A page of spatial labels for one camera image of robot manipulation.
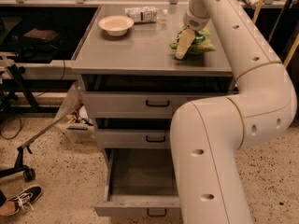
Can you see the white paper bowl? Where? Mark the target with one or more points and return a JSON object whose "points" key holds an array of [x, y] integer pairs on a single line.
{"points": [[116, 25]]}

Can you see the grey drawer cabinet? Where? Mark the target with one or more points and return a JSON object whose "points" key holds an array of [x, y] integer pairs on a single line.
{"points": [[144, 51]]}

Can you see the grey top drawer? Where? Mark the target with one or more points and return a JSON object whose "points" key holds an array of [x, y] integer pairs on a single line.
{"points": [[146, 97]]}

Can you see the dark box on shelf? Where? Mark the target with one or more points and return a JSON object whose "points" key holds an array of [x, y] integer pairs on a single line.
{"points": [[41, 36]]}

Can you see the grey drawer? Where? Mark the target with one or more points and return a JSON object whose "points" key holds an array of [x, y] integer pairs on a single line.
{"points": [[146, 97], [140, 183], [132, 133]]}

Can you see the black wheeled stand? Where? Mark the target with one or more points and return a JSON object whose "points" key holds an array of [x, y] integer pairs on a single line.
{"points": [[29, 174]]}

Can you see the grey middle drawer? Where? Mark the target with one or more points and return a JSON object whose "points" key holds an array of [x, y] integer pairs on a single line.
{"points": [[132, 133]]}

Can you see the green rice chip bag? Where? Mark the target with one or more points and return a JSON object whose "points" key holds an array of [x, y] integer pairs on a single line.
{"points": [[200, 44]]}

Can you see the clear plastic water bottle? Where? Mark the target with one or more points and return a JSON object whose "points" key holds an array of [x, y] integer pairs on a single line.
{"points": [[145, 14]]}

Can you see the grey bottom drawer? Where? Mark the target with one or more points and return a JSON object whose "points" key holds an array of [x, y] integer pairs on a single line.
{"points": [[140, 183]]}

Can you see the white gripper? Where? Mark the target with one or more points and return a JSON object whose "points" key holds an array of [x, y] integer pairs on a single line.
{"points": [[195, 22]]}

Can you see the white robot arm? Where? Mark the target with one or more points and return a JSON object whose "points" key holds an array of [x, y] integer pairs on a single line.
{"points": [[205, 133]]}

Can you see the wooden easel frame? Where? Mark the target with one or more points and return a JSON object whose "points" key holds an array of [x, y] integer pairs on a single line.
{"points": [[279, 26]]}

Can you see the black and white sneaker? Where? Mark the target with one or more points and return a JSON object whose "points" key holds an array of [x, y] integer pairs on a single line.
{"points": [[22, 201]]}

